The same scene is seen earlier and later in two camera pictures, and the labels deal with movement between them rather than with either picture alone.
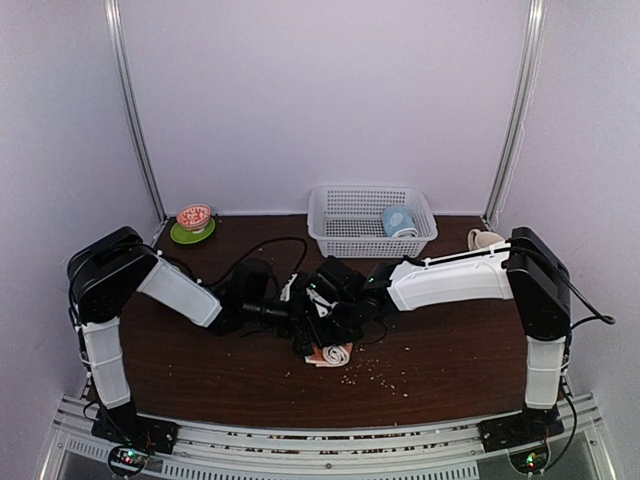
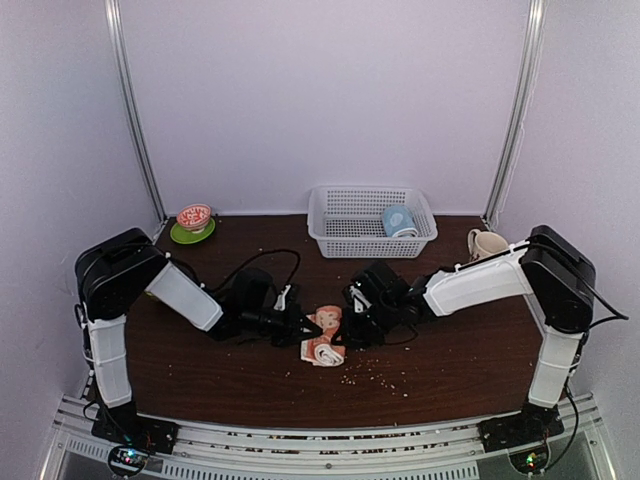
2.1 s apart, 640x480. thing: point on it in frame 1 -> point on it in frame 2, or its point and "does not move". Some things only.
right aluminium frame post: (536, 23) does not move
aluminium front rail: (409, 452) does not move
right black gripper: (327, 341) -> (349, 337)
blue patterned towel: (399, 222) does not move
